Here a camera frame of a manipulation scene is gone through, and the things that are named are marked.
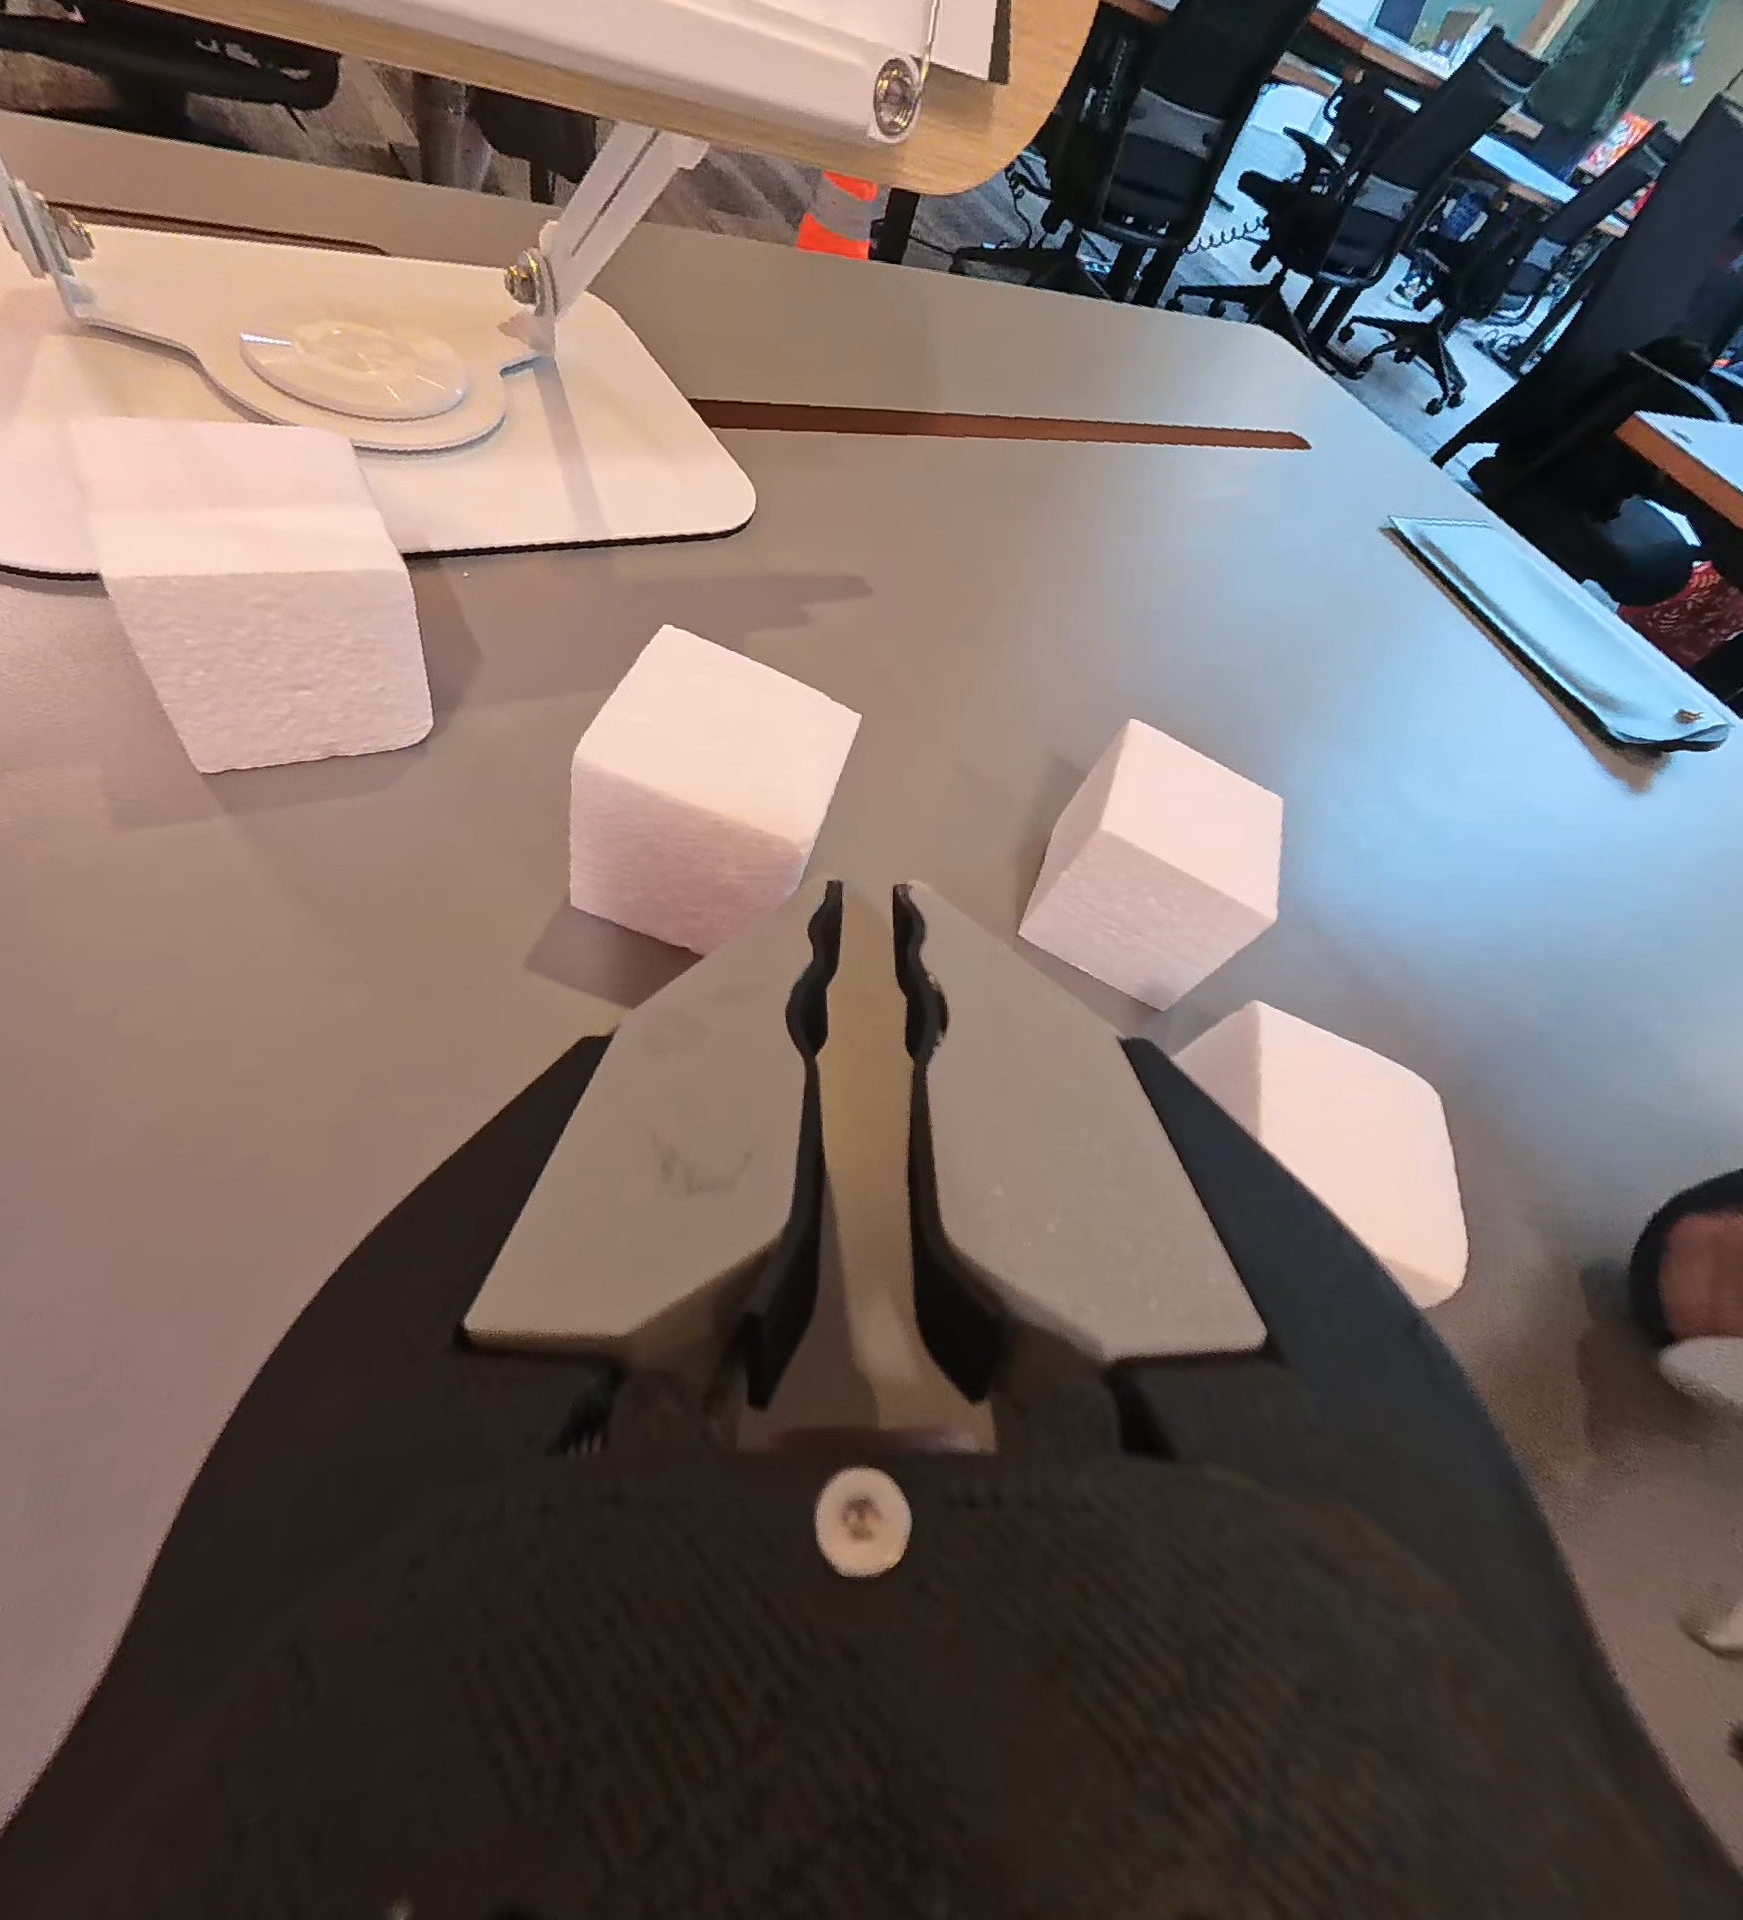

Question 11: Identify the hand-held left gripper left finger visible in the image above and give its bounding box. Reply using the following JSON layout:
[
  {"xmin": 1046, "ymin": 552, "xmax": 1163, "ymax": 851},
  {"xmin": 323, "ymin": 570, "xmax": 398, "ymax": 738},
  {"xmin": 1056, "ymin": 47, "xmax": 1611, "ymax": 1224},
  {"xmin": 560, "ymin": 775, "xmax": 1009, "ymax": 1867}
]
[{"xmin": 463, "ymin": 880, "xmax": 845, "ymax": 1413}]

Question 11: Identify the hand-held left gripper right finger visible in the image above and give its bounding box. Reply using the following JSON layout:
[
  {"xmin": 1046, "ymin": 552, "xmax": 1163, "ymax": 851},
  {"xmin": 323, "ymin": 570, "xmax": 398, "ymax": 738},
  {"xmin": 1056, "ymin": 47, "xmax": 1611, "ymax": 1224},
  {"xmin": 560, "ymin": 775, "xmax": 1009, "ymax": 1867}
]
[{"xmin": 893, "ymin": 882, "xmax": 1268, "ymax": 1404}]

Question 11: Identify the white hard foam cube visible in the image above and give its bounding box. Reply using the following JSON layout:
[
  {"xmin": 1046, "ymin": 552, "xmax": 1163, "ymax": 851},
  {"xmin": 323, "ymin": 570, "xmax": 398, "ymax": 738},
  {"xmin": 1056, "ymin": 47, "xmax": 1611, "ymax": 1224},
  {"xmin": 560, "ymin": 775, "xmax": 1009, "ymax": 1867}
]
[
  {"xmin": 1174, "ymin": 1003, "xmax": 1469, "ymax": 1309},
  {"xmin": 69, "ymin": 419, "xmax": 436, "ymax": 773},
  {"xmin": 1019, "ymin": 720, "xmax": 1284, "ymax": 1010},
  {"xmin": 571, "ymin": 625, "xmax": 862, "ymax": 954}
]

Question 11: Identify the white wooden document stand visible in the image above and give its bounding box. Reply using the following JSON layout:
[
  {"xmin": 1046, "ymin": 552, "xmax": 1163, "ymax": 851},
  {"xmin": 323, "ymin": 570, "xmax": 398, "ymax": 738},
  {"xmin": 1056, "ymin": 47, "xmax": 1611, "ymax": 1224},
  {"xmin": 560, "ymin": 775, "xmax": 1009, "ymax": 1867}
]
[{"xmin": 0, "ymin": 0, "xmax": 1100, "ymax": 579}]

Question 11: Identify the grey flat pouch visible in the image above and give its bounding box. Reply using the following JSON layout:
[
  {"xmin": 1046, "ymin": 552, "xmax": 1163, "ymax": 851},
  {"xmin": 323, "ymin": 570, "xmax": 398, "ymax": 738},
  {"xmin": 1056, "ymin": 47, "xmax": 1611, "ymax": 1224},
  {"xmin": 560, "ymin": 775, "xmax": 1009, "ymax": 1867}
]
[{"xmin": 1388, "ymin": 515, "xmax": 1731, "ymax": 752}]

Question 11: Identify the red patterned bag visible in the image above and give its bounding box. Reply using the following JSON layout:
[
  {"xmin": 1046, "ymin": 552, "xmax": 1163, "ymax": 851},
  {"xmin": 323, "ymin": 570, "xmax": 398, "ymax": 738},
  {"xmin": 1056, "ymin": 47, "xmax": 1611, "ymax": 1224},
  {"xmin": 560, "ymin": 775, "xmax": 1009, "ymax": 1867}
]
[{"xmin": 1621, "ymin": 563, "xmax": 1743, "ymax": 668}]

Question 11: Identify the wood-edged background desk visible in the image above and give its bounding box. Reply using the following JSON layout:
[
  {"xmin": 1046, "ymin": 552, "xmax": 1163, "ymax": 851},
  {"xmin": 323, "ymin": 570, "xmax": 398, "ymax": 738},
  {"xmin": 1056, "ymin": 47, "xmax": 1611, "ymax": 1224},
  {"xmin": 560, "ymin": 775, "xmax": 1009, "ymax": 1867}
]
[{"xmin": 1612, "ymin": 407, "xmax": 1743, "ymax": 603}]

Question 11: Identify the orange traffic cone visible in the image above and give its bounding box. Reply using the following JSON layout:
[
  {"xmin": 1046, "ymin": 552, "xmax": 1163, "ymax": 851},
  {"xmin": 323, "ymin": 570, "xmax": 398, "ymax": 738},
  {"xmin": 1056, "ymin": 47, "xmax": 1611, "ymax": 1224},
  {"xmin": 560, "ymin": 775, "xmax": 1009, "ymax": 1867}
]
[{"xmin": 796, "ymin": 168, "xmax": 880, "ymax": 263}]

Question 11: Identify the black office chair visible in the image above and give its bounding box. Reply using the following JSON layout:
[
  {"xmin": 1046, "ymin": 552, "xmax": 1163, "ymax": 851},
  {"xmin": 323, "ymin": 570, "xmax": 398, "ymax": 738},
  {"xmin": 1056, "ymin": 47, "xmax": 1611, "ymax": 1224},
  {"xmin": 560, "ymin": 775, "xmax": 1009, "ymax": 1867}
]
[
  {"xmin": 1019, "ymin": 0, "xmax": 1323, "ymax": 310},
  {"xmin": 0, "ymin": 0, "xmax": 339, "ymax": 114},
  {"xmin": 1238, "ymin": 23, "xmax": 1549, "ymax": 414},
  {"xmin": 1434, "ymin": 96, "xmax": 1743, "ymax": 603}
]

